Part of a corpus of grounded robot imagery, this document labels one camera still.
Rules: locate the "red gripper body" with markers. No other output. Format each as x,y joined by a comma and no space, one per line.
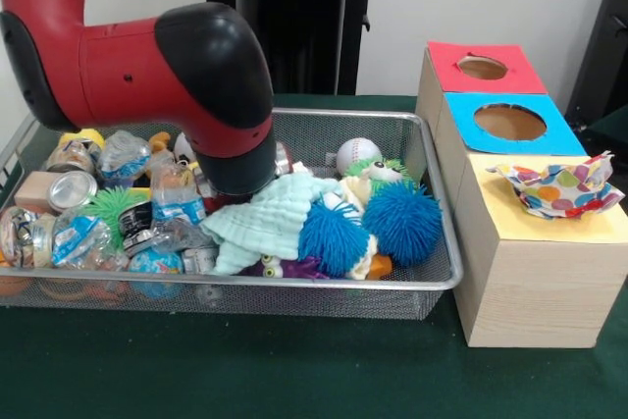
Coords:
284,159

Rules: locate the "light blue knitted cloth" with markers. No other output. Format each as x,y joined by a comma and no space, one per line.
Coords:
260,223

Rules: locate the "cream knitted cloth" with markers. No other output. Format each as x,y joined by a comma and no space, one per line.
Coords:
357,191

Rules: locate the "polka dot cloth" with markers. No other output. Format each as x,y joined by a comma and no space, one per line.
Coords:
564,188

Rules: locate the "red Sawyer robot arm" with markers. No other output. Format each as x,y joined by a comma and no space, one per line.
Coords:
147,70

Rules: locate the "silver mesh bin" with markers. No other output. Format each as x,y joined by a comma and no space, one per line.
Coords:
392,134

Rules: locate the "wooden box with three holes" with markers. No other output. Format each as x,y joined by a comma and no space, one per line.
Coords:
530,291

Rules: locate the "white baseball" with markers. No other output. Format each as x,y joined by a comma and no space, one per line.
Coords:
358,151

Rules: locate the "blue spiky ball with eyes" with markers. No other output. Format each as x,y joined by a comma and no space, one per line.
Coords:
333,237

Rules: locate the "green spiky toy with eyes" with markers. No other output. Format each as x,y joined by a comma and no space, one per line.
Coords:
380,173

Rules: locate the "purple spiky toy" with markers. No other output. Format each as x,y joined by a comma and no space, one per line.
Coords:
289,269

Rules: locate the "green spiky ball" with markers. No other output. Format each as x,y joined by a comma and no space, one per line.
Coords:
110,205

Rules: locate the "dark green table cloth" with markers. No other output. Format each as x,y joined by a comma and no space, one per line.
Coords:
294,370

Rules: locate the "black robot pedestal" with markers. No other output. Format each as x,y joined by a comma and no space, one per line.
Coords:
304,21

